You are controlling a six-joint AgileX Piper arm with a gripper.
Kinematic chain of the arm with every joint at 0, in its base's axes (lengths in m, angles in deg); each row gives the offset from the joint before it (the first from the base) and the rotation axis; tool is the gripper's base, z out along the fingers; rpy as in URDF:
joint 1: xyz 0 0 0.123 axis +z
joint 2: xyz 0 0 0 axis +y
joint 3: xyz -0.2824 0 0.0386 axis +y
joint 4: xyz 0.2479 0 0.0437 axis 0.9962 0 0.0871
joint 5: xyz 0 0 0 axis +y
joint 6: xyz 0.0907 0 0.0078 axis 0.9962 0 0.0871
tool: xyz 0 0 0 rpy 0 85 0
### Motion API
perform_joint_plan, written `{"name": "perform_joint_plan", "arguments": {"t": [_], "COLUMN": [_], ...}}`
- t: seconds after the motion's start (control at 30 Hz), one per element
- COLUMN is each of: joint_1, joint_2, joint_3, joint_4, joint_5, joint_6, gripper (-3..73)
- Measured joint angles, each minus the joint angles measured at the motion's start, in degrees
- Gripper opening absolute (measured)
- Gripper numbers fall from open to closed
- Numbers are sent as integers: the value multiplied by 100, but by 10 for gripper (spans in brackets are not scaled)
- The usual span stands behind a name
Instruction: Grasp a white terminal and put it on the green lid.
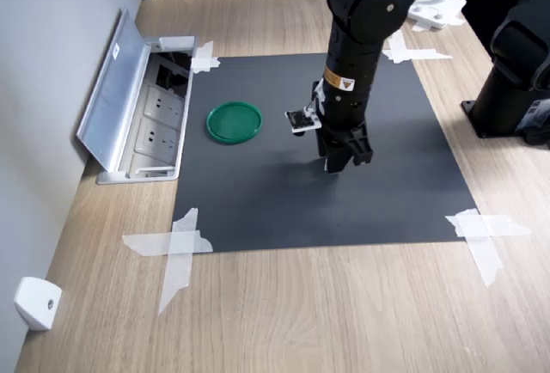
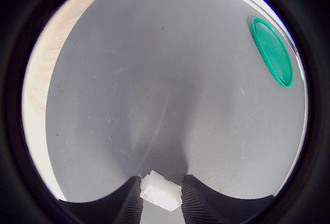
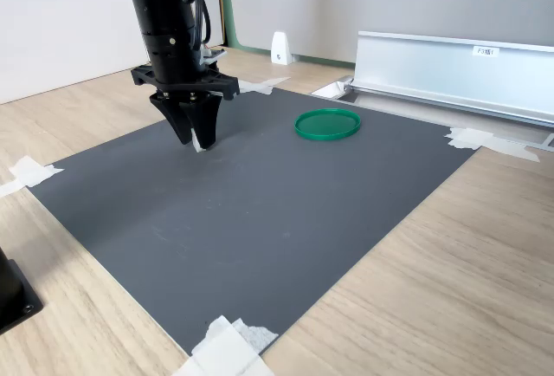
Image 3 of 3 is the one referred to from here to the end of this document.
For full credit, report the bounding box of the white tape piece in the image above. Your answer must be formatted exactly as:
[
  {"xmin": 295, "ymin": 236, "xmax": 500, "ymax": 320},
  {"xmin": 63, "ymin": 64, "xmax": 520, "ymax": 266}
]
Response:
[
  {"xmin": 444, "ymin": 126, "xmax": 541, "ymax": 164},
  {"xmin": 0, "ymin": 155, "xmax": 65, "ymax": 198},
  {"xmin": 172, "ymin": 314, "xmax": 280, "ymax": 376},
  {"xmin": 236, "ymin": 76, "xmax": 292, "ymax": 94}
]

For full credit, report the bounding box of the dark grey mat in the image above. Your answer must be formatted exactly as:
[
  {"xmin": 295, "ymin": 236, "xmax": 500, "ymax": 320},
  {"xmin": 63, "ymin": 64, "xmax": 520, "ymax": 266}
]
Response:
[{"xmin": 28, "ymin": 87, "xmax": 481, "ymax": 358}]

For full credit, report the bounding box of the black camera cable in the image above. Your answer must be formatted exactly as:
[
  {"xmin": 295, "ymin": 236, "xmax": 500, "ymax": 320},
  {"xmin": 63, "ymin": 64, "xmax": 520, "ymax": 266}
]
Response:
[{"xmin": 186, "ymin": 0, "xmax": 213, "ymax": 50}]

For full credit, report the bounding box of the aluminium cable duct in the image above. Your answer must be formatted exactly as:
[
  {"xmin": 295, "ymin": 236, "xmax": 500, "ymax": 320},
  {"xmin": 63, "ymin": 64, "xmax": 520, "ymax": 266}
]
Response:
[{"xmin": 311, "ymin": 30, "xmax": 554, "ymax": 152}]

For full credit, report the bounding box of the small white plastic terminal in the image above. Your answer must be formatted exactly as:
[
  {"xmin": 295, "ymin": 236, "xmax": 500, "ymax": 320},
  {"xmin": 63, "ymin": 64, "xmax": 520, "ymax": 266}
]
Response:
[{"xmin": 190, "ymin": 128, "xmax": 209, "ymax": 153}]

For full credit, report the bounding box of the green partition frame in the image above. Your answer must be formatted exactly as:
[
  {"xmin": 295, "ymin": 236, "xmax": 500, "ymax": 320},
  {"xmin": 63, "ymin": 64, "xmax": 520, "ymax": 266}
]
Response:
[{"xmin": 216, "ymin": 0, "xmax": 357, "ymax": 68}]

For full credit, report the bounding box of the small white bracket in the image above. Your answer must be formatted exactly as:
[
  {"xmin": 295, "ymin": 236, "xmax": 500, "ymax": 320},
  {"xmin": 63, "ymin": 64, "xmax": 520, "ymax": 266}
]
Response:
[{"xmin": 270, "ymin": 31, "xmax": 295, "ymax": 65}]

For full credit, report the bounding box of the round green lid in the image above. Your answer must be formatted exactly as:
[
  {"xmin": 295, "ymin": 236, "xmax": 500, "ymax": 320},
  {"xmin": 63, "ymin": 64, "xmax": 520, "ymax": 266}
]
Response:
[{"xmin": 293, "ymin": 108, "xmax": 362, "ymax": 142}]

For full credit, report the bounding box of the white partition panel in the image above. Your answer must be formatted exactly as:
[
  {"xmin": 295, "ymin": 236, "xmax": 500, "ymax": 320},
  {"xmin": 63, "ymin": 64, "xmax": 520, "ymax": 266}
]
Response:
[{"xmin": 0, "ymin": 0, "xmax": 226, "ymax": 105}]

